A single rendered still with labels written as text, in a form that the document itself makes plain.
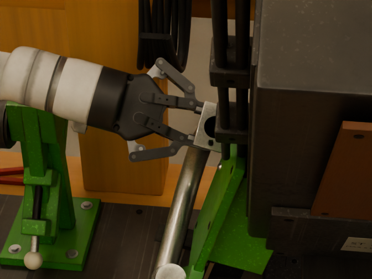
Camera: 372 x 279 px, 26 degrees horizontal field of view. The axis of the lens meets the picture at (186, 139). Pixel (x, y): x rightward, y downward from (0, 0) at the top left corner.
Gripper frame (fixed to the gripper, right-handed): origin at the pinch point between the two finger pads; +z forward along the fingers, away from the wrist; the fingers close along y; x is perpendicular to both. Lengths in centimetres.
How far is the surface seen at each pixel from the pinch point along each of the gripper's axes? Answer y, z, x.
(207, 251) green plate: -14.3, 3.5, -4.9
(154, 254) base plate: -18.3, 0.3, 29.0
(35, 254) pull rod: -22.5, -17.2, 22.7
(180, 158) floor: 8, 12, 187
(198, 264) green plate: -16.2, 3.2, -3.1
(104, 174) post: -8.1, -10.8, 40.9
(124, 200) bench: -11.5, -6.4, 41.8
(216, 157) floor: 11, 24, 186
